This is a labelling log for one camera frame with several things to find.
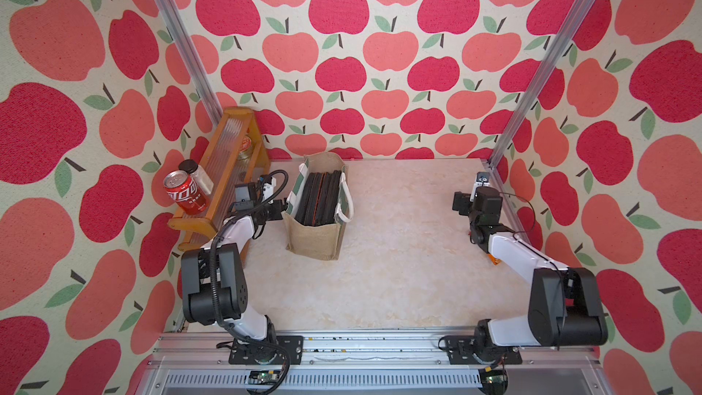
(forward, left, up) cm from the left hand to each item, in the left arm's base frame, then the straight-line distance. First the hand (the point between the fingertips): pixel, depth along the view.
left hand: (287, 206), depth 93 cm
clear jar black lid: (-8, +17, +24) cm, 30 cm away
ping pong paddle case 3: (+7, -11, +6) cm, 14 cm away
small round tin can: (+21, +18, +7) cm, 29 cm away
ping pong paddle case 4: (-4, -8, +5) cm, 10 cm away
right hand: (-1, -65, +6) cm, 65 cm away
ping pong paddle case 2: (-1, -13, +6) cm, 14 cm away
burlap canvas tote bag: (-15, -12, +2) cm, 20 cm away
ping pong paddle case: (-1, -16, +8) cm, 18 cm away
